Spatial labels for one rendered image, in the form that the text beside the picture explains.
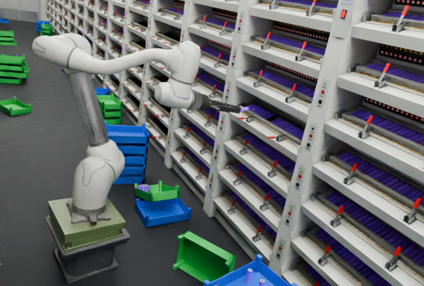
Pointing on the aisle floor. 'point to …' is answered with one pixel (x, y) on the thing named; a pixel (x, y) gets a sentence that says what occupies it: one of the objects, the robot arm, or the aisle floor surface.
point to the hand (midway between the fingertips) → (233, 108)
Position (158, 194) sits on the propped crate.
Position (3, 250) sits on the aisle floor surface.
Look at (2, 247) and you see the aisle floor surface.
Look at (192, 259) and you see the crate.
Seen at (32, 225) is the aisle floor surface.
